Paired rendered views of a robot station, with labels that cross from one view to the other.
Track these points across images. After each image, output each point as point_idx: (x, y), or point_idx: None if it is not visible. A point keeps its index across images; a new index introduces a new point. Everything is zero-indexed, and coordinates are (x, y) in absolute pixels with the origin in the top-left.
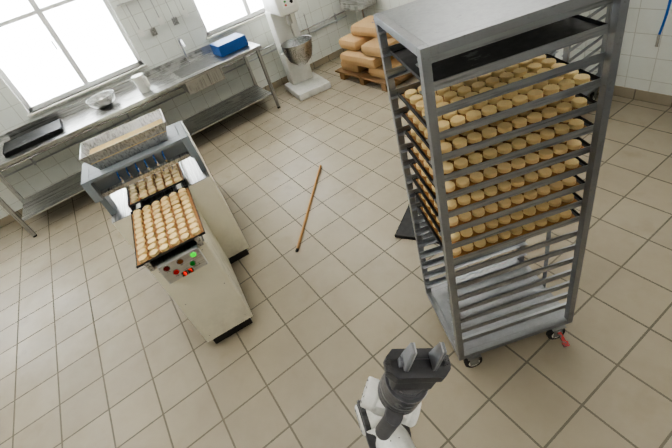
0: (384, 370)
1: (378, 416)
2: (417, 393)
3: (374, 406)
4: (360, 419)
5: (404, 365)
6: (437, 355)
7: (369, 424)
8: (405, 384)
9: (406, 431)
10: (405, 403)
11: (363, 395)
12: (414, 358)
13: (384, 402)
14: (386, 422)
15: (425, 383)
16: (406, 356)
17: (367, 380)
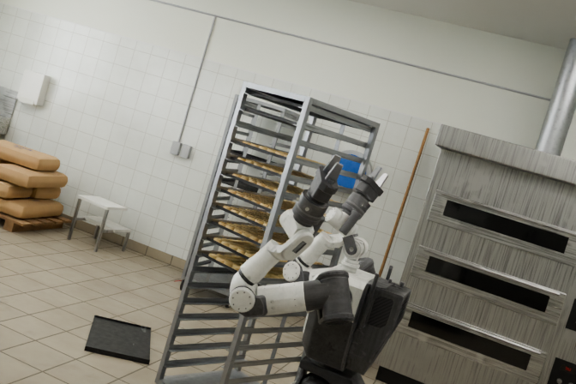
0: (363, 179)
1: (304, 267)
2: (369, 201)
3: (340, 216)
4: (297, 264)
5: (373, 177)
6: (382, 178)
7: (302, 268)
8: (369, 189)
9: None
10: (367, 202)
11: (331, 214)
12: (380, 171)
13: (352, 207)
14: (356, 213)
15: (375, 194)
16: (375, 172)
17: (328, 212)
